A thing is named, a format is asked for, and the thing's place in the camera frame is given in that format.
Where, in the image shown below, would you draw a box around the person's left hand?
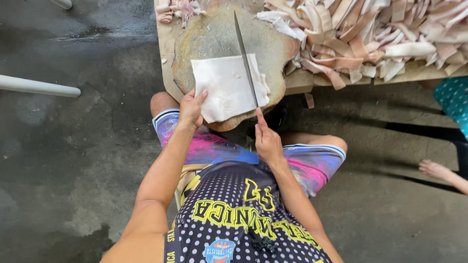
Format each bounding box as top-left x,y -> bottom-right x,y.
177,88 -> 208,131

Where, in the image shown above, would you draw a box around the person's right hand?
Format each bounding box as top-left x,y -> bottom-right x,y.
254,107 -> 285,166

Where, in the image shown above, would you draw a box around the white pork skin slab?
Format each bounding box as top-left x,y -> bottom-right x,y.
190,54 -> 271,124

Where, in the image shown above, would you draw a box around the long steel knife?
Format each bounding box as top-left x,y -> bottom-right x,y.
234,10 -> 259,109

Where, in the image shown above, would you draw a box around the colourful galaxy print shorts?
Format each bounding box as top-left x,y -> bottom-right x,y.
152,108 -> 346,205

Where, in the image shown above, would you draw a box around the cut white skin strip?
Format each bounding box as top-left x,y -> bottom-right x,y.
249,54 -> 271,107

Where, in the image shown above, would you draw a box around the wooden table board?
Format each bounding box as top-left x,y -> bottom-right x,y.
154,0 -> 468,109

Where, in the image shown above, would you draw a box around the round wooden chopping block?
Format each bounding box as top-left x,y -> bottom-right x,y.
171,3 -> 301,132

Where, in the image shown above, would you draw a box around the dotted black and yellow jersey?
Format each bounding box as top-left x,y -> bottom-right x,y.
163,161 -> 333,263

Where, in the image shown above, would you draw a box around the small pile of meat scraps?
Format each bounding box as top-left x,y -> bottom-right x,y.
156,0 -> 207,28

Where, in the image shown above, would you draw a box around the heap of cut skin strips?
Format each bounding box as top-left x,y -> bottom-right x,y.
256,0 -> 468,91

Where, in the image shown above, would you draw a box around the white plastic pipe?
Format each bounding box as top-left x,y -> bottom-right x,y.
0,75 -> 82,98

